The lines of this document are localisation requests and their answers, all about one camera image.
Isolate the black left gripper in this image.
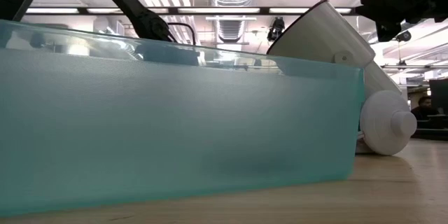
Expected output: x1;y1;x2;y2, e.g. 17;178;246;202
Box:
136;43;200;66

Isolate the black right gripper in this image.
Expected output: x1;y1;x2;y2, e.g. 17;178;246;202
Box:
355;0;407;43

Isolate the white metal mug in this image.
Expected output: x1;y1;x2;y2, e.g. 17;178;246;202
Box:
266;0;419;157

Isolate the green translucent plastic tray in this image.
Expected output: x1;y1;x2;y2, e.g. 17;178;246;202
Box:
0;18;366;218

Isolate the black monitor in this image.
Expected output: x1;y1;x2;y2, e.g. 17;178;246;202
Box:
428;78;448;116

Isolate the person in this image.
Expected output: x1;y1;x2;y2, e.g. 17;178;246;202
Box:
410;95;441;122

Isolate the black camera cable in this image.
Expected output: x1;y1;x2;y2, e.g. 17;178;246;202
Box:
167;22;197;47

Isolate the black aluminium rig frame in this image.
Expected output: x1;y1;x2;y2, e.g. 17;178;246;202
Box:
23;6;357;16

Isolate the black overhead camera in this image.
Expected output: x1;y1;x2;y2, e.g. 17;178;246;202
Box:
266;16;286;42

